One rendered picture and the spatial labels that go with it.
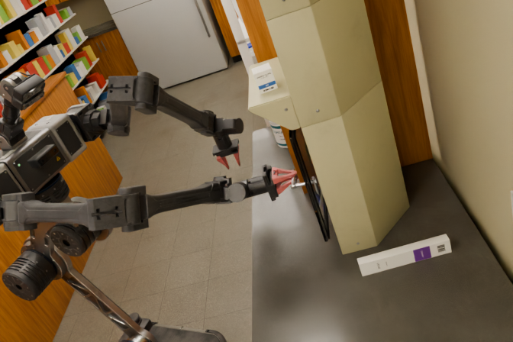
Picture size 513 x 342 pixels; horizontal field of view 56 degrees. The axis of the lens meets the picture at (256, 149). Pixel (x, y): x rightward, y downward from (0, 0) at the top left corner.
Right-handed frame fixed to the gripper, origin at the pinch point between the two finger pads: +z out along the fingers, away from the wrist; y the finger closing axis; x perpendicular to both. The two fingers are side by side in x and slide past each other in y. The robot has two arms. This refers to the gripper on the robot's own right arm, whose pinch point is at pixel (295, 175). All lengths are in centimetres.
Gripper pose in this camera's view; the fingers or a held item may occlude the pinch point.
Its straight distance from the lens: 148.5
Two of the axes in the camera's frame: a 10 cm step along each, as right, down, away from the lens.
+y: -3.1, -8.2, -4.8
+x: 0.0, -5.0, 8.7
